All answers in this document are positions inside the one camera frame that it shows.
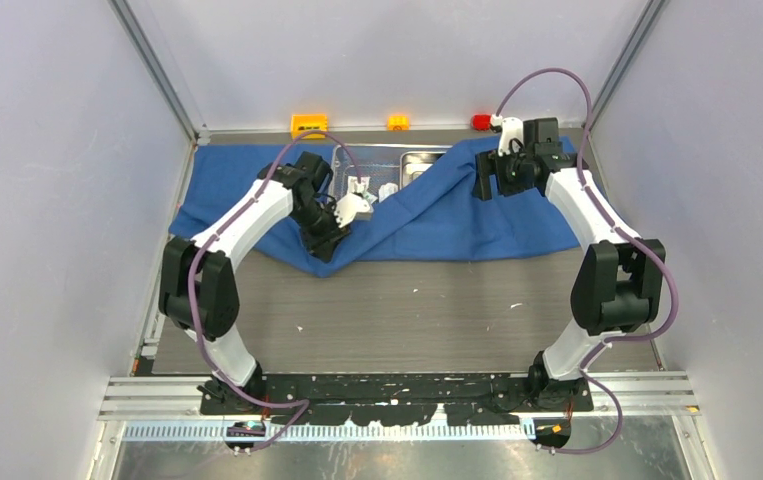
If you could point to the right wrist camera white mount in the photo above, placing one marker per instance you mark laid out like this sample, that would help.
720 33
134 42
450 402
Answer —
511 134

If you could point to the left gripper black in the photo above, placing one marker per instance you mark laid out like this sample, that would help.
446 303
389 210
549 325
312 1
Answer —
321 246

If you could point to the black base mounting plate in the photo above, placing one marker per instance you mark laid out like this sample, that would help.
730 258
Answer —
466 399

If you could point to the small orange toy block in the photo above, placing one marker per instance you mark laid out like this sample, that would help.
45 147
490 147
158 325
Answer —
398 123

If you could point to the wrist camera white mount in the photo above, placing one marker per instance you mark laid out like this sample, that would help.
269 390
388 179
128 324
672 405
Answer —
351 206
511 134

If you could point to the blue surgical wrap cloth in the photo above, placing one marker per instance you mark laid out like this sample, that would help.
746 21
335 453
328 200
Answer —
437 218

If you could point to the green white sterile packet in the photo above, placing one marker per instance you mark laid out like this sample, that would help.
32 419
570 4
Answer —
369 197

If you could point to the aluminium frame post left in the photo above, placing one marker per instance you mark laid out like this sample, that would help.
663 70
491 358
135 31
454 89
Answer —
199 135

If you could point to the yellow toy block large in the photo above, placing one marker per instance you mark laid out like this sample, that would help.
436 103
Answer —
308 126

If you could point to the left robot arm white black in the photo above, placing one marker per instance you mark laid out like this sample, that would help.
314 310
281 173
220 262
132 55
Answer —
198 280

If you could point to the aluminium front rail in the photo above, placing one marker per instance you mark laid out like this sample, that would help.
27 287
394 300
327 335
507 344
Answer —
161 408

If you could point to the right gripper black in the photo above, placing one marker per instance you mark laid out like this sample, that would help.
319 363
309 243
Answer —
490 163

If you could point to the aluminium frame rail right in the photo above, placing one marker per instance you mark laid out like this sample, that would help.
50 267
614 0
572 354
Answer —
642 29

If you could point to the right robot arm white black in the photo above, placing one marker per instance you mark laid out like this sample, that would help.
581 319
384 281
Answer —
618 286

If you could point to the red toy block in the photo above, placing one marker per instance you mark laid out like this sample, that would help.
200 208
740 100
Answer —
481 122

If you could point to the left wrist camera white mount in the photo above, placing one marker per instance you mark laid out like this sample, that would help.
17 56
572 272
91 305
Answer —
351 206

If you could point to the small steel instrument pan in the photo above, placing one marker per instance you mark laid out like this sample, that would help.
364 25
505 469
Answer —
415 163

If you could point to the white gauze roll packet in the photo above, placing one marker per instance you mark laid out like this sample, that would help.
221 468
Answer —
386 190

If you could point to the wire mesh steel tray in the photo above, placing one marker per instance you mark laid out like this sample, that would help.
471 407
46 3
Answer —
379 162

